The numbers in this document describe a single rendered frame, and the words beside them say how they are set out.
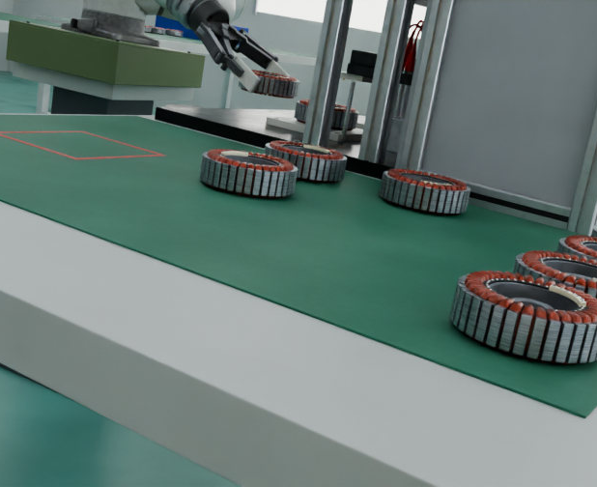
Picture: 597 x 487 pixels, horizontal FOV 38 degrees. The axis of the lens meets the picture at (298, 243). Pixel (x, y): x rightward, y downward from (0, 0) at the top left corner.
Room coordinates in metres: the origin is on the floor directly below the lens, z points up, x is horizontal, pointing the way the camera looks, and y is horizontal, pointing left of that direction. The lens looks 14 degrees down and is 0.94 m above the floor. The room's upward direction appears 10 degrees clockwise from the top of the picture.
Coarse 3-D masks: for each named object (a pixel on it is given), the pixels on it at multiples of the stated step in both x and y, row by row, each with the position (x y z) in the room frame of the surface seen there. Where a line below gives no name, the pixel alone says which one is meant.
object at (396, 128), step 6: (396, 120) 1.45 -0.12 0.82; (402, 120) 1.44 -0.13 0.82; (396, 126) 1.45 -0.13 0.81; (402, 126) 1.44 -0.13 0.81; (390, 132) 1.45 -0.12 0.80; (396, 132) 1.44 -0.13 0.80; (390, 138) 1.45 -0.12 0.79; (396, 138) 1.44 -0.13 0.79; (390, 144) 1.45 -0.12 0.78; (396, 144) 1.44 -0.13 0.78; (390, 150) 1.45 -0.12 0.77; (396, 150) 1.44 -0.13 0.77
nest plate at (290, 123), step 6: (270, 120) 1.53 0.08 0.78; (276, 120) 1.52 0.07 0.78; (282, 120) 1.52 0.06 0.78; (288, 120) 1.54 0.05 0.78; (294, 120) 1.56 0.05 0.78; (276, 126) 1.52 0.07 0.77; (282, 126) 1.51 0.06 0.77; (288, 126) 1.51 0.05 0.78; (294, 126) 1.50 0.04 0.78; (300, 126) 1.50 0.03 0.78; (330, 132) 1.46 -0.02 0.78; (336, 132) 1.47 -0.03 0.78; (348, 132) 1.51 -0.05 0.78; (354, 132) 1.52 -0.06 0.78; (360, 132) 1.54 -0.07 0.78; (330, 138) 1.46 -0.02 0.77; (336, 138) 1.46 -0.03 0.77; (348, 138) 1.48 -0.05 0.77; (354, 138) 1.50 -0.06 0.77; (360, 138) 1.52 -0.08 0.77
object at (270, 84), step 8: (256, 72) 1.62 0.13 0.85; (264, 72) 1.70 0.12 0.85; (272, 72) 1.70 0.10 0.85; (264, 80) 1.61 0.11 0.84; (272, 80) 1.61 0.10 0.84; (280, 80) 1.61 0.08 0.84; (288, 80) 1.63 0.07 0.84; (296, 80) 1.65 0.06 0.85; (256, 88) 1.61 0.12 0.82; (264, 88) 1.61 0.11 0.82; (272, 88) 1.61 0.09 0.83; (280, 88) 1.61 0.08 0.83; (288, 88) 1.62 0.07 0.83; (296, 88) 1.64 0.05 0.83; (272, 96) 1.61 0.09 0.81; (280, 96) 1.62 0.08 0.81; (288, 96) 1.62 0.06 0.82; (296, 96) 1.65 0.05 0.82
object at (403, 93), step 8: (352, 56) 1.51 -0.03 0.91; (360, 56) 1.50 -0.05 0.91; (368, 56) 1.49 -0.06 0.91; (376, 56) 1.48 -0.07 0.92; (352, 64) 1.50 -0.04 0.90; (360, 64) 1.50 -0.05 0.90; (368, 64) 1.49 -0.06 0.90; (344, 72) 1.51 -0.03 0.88; (352, 72) 1.50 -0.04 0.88; (360, 72) 1.49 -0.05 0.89; (368, 72) 1.48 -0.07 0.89; (360, 80) 1.50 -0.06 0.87; (368, 80) 1.51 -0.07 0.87; (400, 80) 1.45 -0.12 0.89; (408, 80) 1.45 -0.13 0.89; (400, 88) 1.46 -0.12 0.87; (408, 88) 1.48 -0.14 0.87; (400, 96) 1.46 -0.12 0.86; (408, 96) 1.48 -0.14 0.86; (400, 104) 1.46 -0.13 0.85; (400, 112) 1.48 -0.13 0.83
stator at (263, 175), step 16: (208, 160) 0.98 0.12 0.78; (224, 160) 0.97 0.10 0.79; (240, 160) 1.04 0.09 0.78; (256, 160) 1.04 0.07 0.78; (272, 160) 1.04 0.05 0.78; (208, 176) 0.98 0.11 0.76; (224, 176) 0.96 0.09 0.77; (240, 176) 0.96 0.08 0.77; (256, 176) 0.96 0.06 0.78; (272, 176) 0.96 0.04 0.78; (288, 176) 0.98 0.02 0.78; (240, 192) 0.96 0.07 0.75; (256, 192) 0.96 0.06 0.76; (272, 192) 0.97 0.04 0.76; (288, 192) 0.99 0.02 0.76
